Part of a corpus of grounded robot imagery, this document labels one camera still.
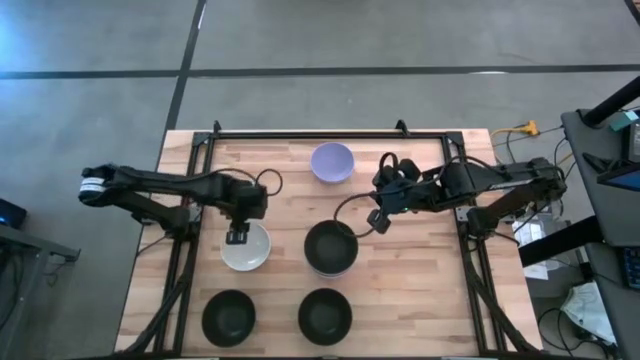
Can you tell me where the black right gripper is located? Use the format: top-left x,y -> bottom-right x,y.
372,152 -> 442,216

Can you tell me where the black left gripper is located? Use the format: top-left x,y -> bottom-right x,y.
219,179 -> 269,246

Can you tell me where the black bowl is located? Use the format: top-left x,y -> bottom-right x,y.
201,288 -> 257,349
303,219 -> 360,277
297,287 -> 354,347

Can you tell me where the lavender bowl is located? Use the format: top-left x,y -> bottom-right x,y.
309,141 -> 356,185

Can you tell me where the white paper sheet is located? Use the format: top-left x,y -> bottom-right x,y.
512,219 -> 550,281

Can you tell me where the black desk crossbar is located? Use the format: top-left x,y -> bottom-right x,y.
518,214 -> 601,269

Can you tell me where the dark grey desk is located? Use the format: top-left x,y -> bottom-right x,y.
560,107 -> 640,360

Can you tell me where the grey metal side table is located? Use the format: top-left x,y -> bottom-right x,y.
0,222 -> 82,360

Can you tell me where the black device with blue light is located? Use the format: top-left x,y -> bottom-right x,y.
0,197 -> 29,230

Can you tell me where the black round pole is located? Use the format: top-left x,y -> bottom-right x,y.
582,74 -> 640,127

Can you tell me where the tablet with blue screen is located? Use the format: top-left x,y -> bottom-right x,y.
596,163 -> 640,193

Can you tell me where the white crumpled bag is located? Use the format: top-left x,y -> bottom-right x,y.
559,281 -> 617,346

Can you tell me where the black keyboard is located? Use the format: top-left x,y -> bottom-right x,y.
622,246 -> 640,291

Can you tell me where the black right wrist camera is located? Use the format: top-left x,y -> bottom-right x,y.
366,209 -> 393,236

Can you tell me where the black left wrist camera cable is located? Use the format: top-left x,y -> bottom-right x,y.
252,167 -> 284,198

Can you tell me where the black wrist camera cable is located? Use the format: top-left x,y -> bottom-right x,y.
252,167 -> 284,198
333,192 -> 381,239

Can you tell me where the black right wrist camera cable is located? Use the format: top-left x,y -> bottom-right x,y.
333,192 -> 381,239

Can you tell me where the black metal rig frame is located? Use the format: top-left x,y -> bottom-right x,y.
115,118 -> 546,358

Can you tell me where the yellow extension cord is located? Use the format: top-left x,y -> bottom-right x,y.
489,119 -> 541,151

